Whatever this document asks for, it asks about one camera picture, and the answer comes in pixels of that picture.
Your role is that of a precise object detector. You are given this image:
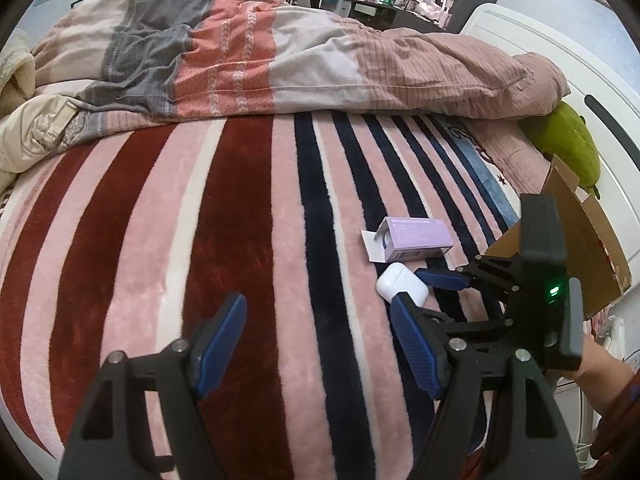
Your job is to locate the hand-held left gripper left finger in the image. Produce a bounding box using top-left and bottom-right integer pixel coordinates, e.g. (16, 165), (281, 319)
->
(59, 292), (248, 480)

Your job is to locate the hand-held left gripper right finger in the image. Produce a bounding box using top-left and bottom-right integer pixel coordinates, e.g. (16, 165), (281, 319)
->
(390, 291), (568, 480)

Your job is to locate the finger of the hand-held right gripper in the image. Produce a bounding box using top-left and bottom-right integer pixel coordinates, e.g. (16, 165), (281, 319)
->
(415, 262), (501, 293)
(422, 311), (513, 341)

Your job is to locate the white earbuds case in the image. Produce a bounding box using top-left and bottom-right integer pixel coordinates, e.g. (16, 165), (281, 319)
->
(376, 262), (431, 306)

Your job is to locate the brown cardboard box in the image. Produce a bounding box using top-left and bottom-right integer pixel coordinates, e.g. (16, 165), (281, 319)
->
(485, 156), (632, 318)

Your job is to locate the purple carton box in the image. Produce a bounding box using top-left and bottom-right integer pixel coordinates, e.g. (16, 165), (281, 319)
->
(361, 216), (455, 264)

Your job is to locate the person's right forearm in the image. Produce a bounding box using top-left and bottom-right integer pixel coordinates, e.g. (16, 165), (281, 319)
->
(575, 335), (640, 466)

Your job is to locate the pink striped pillow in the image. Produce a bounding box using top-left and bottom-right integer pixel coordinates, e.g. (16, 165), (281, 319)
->
(465, 120), (556, 196)

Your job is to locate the green plush toy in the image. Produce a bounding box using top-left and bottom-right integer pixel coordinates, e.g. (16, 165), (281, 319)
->
(517, 101), (603, 196)

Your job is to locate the striped pink fleece blanket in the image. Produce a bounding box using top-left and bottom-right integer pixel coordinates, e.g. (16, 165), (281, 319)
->
(0, 110), (551, 480)

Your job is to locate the white bed headboard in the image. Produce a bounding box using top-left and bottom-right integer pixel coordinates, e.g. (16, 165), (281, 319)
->
(460, 2), (640, 361)

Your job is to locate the pale pink desk item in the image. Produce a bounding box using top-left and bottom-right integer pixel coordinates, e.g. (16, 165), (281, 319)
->
(417, 0), (453, 23)

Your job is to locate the patchwork pink grey duvet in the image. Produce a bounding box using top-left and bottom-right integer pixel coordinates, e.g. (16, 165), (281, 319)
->
(30, 0), (571, 121)

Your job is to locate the dark desk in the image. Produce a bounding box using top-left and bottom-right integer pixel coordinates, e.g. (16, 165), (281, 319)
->
(342, 0), (453, 33)

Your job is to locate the cream jacket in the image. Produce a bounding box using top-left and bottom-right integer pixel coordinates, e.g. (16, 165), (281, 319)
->
(0, 27), (81, 196)

